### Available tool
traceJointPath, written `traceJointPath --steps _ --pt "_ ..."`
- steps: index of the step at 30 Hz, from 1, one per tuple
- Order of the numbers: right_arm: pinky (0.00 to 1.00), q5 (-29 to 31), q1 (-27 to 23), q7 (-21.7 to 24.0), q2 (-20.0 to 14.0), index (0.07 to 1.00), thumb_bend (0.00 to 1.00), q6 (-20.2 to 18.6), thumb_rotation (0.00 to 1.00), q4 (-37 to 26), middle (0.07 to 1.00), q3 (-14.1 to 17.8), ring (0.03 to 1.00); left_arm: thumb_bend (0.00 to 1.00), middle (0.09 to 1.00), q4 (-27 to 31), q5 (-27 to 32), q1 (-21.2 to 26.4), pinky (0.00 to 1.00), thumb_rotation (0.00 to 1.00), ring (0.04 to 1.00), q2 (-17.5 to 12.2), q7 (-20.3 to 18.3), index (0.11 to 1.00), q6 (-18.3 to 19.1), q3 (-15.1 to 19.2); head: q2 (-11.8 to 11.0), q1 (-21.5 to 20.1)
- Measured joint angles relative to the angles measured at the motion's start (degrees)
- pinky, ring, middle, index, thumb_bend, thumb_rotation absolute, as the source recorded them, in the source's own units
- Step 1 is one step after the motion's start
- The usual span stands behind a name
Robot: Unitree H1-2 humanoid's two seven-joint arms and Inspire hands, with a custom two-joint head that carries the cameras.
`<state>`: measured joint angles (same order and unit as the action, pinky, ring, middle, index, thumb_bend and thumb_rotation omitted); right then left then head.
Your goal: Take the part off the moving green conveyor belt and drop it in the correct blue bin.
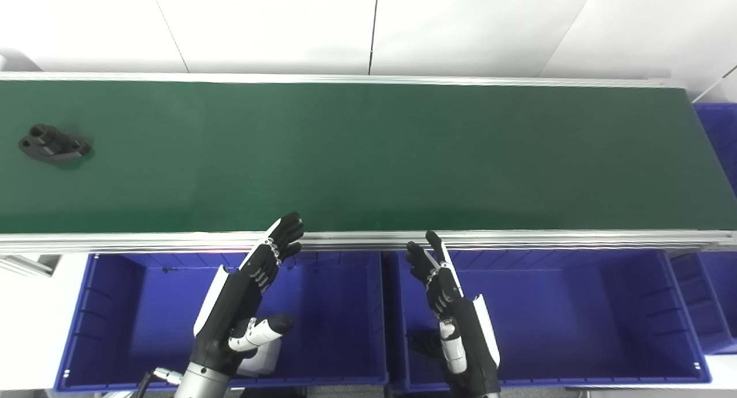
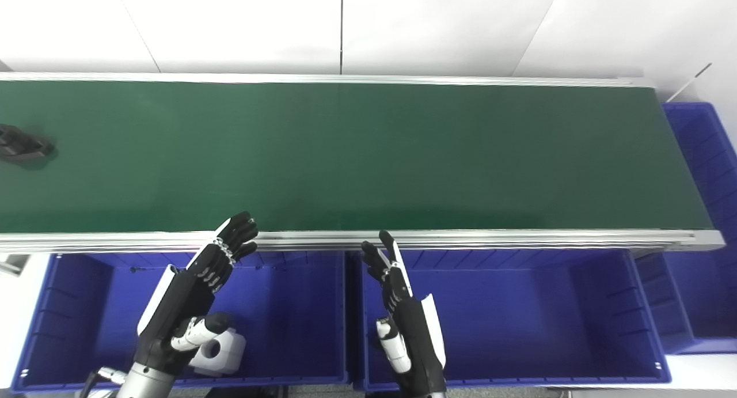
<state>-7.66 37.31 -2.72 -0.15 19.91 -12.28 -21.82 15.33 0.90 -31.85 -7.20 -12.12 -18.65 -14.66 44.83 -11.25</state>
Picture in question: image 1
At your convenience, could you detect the black flange part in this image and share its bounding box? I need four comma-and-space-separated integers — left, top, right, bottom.
18, 123, 93, 166
408, 331, 445, 362

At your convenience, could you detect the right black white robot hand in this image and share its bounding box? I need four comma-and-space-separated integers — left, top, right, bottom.
405, 230, 502, 398

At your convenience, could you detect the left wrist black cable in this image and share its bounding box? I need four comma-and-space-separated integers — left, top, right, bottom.
135, 366, 184, 398

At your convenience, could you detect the green conveyor belt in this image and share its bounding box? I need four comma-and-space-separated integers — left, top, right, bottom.
0, 80, 737, 235

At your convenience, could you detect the white cube part with hole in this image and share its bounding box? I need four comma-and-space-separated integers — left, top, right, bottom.
238, 336, 283, 379

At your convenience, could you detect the large blue plastic bin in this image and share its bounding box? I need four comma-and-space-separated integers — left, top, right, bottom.
382, 249, 712, 393
54, 251, 390, 393

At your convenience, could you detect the aluminium conveyor support bracket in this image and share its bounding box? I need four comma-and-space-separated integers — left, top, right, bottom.
0, 253, 62, 278

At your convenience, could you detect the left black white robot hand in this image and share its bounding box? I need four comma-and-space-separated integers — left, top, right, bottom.
192, 211, 305, 377

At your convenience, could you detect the aluminium conveyor side rail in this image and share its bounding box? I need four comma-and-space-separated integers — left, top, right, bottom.
0, 71, 687, 89
0, 229, 737, 255

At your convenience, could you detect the narrow blue plastic bin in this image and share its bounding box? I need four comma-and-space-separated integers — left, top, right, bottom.
670, 101, 737, 356

